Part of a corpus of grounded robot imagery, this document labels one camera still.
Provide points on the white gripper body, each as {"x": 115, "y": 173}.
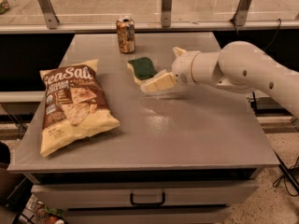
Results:
{"x": 182, "y": 67}

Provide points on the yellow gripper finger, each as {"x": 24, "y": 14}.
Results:
{"x": 161, "y": 81}
{"x": 178, "y": 51}

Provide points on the middle metal rail bracket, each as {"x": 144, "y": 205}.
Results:
{"x": 166, "y": 9}

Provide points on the green and yellow sponge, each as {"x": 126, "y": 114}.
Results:
{"x": 142, "y": 69}

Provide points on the orange drink can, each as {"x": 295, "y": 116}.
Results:
{"x": 126, "y": 33}

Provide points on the right metal rail bracket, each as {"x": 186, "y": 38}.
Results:
{"x": 240, "y": 16}

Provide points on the grey drawer with black handle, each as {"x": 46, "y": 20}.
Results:
{"x": 137, "y": 194}

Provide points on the colourful packages on lower shelf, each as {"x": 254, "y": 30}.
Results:
{"x": 36, "y": 212}

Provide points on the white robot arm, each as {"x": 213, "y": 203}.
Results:
{"x": 238, "y": 67}

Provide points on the dark round object left edge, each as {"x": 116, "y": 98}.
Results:
{"x": 4, "y": 155}

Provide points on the sea salt chips bag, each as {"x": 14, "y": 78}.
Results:
{"x": 75, "y": 106}

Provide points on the left metal rail bracket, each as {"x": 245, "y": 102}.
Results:
{"x": 51, "y": 20}

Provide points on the small item top left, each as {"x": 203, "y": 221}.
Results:
{"x": 4, "y": 6}

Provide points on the metal rail bracket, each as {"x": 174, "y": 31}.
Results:
{"x": 51, "y": 20}
{"x": 166, "y": 9}
{"x": 240, "y": 16}

